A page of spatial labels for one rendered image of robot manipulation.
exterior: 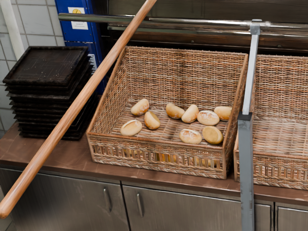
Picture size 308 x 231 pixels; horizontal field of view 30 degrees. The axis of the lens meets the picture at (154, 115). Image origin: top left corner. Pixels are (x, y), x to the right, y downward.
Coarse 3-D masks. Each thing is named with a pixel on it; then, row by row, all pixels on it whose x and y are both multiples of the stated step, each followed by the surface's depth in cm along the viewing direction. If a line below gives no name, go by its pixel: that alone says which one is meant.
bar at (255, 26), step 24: (144, 24) 200; (168, 24) 197; (192, 24) 194; (216, 24) 191; (240, 24) 189; (264, 24) 186; (288, 24) 184; (240, 120) 183; (240, 144) 189; (240, 168) 196
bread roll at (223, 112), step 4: (216, 108) 242; (220, 108) 240; (224, 108) 239; (228, 108) 239; (216, 112) 241; (220, 112) 240; (224, 112) 239; (228, 112) 239; (220, 116) 240; (224, 116) 239; (228, 116) 239; (224, 120) 241; (228, 120) 241
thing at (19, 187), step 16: (144, 16) 196; (128, 32) 185; (112, 48) 178; (112, 64) 174; (96, 80) 165; (80, 96) 158; (64, 128) 149; (48, 144) 143; (32, 160) 138; (32, 176) 135; (16, 192) 130; (0, 208) 126
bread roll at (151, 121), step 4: (148, 112) 243; (152, 112) 246; (144, 116) 244; (148, 116) 241; (152, 116) 241; (156, 116) 246; (144, 120) 243; (148, 120) 241; (152, 120) 240; (156, 120) 240; (148, 124) 241; (152, 124) 240; (156, 124) 240; (152, 128) 241
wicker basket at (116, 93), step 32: (128, 64) 254; (160, 64) 248; (192, 64) 243; (224, 64) 238; (128, 96) 260; (160, 96) 254; (192, 96) 249; (224, 96) 244; (96, 128) 231; (160, 128) 244; (192, 128) 241; (224, 128) 239; (96, 160) 231; (128, 160) 225; (160, 160) 220; (224, 160) 209
